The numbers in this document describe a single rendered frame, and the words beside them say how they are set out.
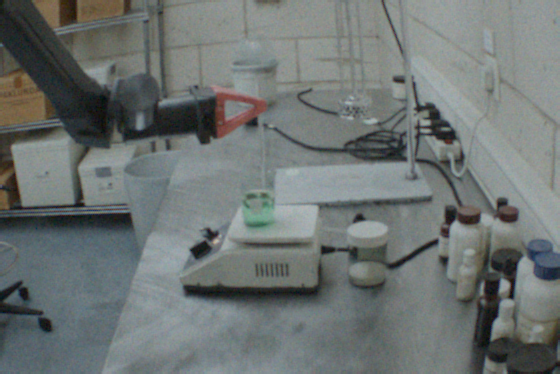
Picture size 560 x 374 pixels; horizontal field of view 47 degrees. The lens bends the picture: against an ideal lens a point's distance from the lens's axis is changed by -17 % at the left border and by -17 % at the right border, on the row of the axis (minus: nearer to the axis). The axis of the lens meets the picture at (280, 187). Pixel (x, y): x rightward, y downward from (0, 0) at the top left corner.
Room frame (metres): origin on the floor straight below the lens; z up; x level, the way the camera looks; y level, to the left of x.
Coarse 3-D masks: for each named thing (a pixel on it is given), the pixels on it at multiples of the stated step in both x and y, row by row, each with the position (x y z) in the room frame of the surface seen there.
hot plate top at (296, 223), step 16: (240, 208) 1.06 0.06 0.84; (288, 208) 1.05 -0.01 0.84; (304, 208) 1.05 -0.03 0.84; (240, 224) 1.00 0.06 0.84; (288, 224) 0.99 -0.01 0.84; (304, 224) 0.98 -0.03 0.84; (240, 240) 0.95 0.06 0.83; (256, 240) 0.95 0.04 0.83; (272, 240) 0.95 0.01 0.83; (288, 240) 0.94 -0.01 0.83; (304, 240) 0.94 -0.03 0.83
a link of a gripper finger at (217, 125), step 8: (224, 96) 0.97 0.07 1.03; (232, 96) 0.98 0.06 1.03; (240, 96) 0.99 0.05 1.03; (248, 96) 1.00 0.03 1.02; (224, 104) 0.98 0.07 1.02; (256, 104) 1.00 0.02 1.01; (264, 104) 1.00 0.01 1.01; (216, 112) 0.97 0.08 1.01; (224, 112) 0.98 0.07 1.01; (248, 112) 1.00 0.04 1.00; (256, 112) 1.00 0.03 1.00; (208, 120) 1.00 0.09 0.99; (216, 120) 0.97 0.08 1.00; (224, 120) 0.98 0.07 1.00; (240, 120) 0.99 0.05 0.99; (248, 120) 0.99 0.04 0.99; (208, 128) 0.99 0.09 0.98; (216, 128) 0.97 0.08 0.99; (224, 128) 0.97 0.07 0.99; (232, 128) 0.98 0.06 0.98; (216, 136) 0.97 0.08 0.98; (224, 136) 0.97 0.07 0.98
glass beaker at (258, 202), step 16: (240, 176) 0.99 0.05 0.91; (256, 176) 1.02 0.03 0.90; (272, 176) 1.01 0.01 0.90; (240, 192) 0.99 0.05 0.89; (256, 192) 0.97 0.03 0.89; (272, 192) 0.99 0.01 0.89; (256, 208) 0.97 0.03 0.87; (272, 208) 0.98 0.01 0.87; (256, 224) 0.97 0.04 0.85; (272, 224) 0.98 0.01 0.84
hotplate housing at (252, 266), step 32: (224, 224) 1.08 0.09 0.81; (320, 224) 1.04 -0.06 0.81; (224, 256) 0.95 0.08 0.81; (256, 256) 0.94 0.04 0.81; (288, 256) 0.94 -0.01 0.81; (320, 256) 1.01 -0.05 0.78; (192, 288) 0.96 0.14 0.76; (224, 288) 0.95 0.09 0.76; (256, 288) 0.95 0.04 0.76; (288, 288) 0.94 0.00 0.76
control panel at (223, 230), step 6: (228, 222) 1.07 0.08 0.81; (222, 228) 1.06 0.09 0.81; (228, 228) 1.04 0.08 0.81; (222, 234) 1.03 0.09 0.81; (198, 240) 1.07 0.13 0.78; (222, 240) 1.00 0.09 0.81; (216, 246) 0.99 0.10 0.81; (210, 252) 0.98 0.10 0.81; (216, 252) 0.96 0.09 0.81; (192, 258) 1.00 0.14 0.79; (204, 258) 0.97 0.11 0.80; (186, 264) 0.99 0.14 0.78; (192, 264) 0.97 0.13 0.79
